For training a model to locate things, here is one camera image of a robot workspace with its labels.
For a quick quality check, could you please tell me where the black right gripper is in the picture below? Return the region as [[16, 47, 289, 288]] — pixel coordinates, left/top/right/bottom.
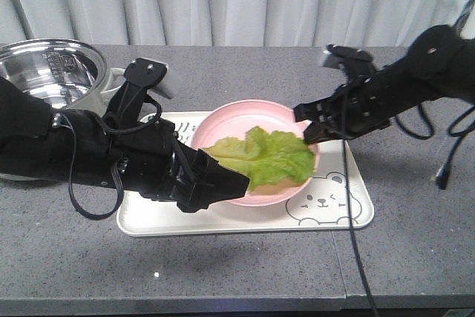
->
[[292, 73, 393, 145]]

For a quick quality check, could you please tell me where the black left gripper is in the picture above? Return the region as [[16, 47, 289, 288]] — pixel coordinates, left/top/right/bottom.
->
[[111, 119, 249, 213]]

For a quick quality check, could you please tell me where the green lettuce leaf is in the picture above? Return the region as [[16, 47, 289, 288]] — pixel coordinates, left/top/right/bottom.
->
[[204, 126, 316, 192]]

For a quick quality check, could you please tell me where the pink round plate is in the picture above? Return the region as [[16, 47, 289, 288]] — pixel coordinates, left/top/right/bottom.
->
[[191, 99, 319, 207]]

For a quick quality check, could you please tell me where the cream bear print tray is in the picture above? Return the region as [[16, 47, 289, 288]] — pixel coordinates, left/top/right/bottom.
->
[[117, 112, 374, 237]]

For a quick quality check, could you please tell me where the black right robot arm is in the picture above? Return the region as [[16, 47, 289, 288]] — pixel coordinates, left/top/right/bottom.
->
[[293, 25, 474, 144]]

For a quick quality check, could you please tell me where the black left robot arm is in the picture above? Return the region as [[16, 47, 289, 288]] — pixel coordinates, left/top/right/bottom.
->
[[1, 79, 249, 213]]

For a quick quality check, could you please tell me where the grey pleated curtain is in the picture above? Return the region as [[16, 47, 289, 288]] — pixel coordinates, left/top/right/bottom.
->
[[1, 0, 474, 47]]

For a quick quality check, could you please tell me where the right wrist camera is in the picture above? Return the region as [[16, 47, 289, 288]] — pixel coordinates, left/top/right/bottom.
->
[[321, 44, 376, 76]]

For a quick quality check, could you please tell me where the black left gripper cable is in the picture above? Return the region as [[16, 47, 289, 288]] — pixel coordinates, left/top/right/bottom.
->
[[68, 114, 125, 221]]

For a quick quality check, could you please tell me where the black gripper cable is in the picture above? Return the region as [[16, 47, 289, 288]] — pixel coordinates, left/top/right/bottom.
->
[[341, 90, 475, 317], [68, 114, 125, 221]]

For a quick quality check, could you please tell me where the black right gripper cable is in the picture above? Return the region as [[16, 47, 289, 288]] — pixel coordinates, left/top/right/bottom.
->
[[341, 90, 475, 317]]

